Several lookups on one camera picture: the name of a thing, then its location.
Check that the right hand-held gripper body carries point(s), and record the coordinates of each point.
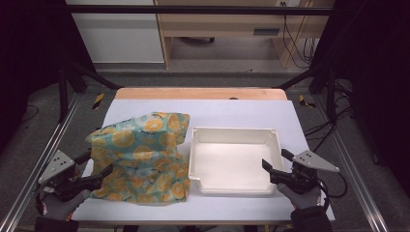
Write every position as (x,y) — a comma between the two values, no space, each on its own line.
(314,161)

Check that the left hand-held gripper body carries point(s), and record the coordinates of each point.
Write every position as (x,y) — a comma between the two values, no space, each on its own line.
(56,166)

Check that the white plastic tray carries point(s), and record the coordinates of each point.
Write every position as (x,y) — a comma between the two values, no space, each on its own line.
(232,161)

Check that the orange print fabric bag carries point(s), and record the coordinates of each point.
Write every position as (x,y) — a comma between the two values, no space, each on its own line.
(141,158)

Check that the person's right hand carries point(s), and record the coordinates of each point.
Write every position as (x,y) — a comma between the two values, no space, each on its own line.
(304,199)

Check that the person's left hand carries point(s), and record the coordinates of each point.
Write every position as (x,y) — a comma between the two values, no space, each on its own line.
(59,208)

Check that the yellow black floor tape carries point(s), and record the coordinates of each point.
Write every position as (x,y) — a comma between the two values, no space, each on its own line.
(304,101)
(98,101)

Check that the white table mat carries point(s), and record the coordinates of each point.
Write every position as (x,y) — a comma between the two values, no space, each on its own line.
(225,112)

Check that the black curtain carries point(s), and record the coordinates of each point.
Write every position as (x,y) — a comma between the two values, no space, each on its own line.
(29,48)
(374,64)

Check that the white cabinet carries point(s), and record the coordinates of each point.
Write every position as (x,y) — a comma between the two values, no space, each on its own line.
(119,38)

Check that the wooden desk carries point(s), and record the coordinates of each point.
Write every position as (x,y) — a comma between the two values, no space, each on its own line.
(219,24)

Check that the aluminium rail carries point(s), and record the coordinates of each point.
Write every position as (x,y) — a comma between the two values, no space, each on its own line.
(42,161)
(354,174)

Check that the black frame strut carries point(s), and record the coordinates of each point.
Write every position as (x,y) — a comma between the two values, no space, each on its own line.
(299,77)
(93,75)

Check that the black frame bar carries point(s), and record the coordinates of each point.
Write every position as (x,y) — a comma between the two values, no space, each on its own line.
(193,10)

